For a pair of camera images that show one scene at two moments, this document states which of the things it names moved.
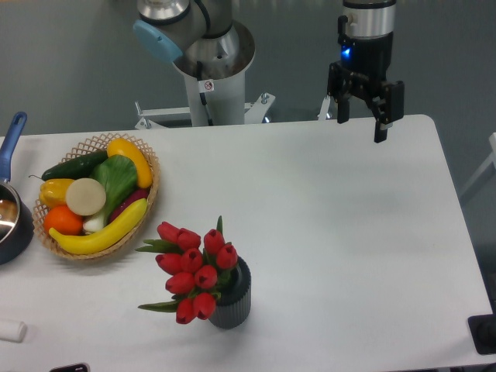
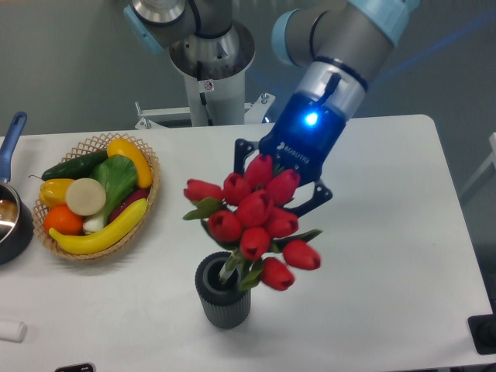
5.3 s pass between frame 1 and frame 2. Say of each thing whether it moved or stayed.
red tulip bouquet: moved
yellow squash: stayed
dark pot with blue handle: stayed
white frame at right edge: stayed
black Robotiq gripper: moved
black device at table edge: stayed
